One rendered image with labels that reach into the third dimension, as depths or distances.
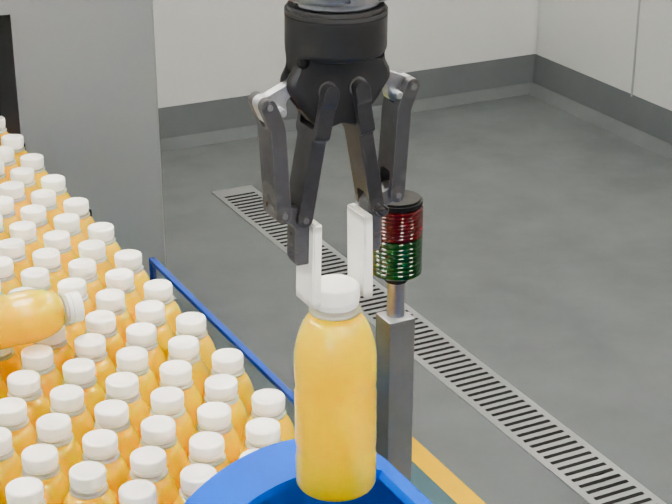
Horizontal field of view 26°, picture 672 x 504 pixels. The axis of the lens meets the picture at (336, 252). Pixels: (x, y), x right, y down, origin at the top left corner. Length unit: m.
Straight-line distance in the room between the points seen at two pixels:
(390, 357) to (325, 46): 0.87
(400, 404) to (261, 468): 0.64
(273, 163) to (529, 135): 4.99
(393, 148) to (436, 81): 5.30
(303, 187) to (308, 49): 0.11
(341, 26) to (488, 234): 4.00
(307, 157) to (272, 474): 0.32
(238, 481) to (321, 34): 0.43
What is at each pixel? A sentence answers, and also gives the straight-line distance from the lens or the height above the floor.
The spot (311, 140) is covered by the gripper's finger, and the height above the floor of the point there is 1.55.
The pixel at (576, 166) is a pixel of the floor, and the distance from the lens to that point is 5.71.
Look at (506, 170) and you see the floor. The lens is 5.63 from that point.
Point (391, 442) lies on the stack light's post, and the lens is 1.91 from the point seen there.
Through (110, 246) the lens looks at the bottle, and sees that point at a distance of 2.20.
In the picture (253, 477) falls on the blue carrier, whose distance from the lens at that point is 1.27.
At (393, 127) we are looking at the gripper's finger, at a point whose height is 1.55.
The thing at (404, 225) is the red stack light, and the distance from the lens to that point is 1.77.
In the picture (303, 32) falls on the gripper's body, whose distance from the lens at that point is 1.04.
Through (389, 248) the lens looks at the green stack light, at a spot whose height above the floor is 1.20.
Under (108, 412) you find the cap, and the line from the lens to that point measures 1.68.
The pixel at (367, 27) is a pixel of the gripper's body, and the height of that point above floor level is 1.64.
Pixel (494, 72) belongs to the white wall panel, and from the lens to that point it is 6.56.
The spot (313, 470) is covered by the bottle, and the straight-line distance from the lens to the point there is 1.18.
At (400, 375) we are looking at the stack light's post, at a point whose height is 1.02.
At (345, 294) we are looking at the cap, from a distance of 1.12.
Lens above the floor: 1.90
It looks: 23 degrees down
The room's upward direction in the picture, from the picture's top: straight up
